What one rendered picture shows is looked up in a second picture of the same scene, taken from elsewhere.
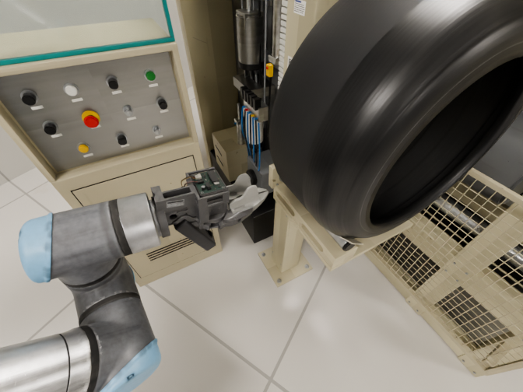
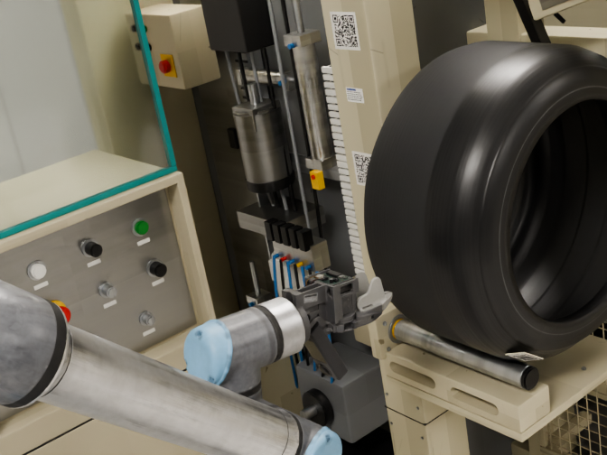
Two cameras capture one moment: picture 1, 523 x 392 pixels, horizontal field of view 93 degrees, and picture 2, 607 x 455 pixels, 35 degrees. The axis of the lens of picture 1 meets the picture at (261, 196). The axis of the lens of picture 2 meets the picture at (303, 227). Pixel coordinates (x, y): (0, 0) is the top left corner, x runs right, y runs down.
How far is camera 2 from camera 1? 1.16 m
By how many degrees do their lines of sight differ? 26
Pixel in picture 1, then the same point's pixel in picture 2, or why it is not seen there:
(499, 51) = (551, 105)
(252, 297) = not seen: outside the picture
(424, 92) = (502, 147)
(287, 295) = not seen: outside the picture
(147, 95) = (135, 259)
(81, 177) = (34, 427)
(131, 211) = (278, 306)
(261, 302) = not seen: outside the picture
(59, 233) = (231, 326)
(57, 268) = (235, 358)
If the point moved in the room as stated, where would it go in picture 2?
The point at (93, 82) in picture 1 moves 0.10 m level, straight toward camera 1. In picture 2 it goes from (64, 254) to (91, 263)
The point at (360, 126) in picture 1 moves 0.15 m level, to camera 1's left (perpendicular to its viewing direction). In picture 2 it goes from (462, 188) to (373, 208)
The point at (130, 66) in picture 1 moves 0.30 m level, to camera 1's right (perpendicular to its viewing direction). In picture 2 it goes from (114, 219) to (255, 187)
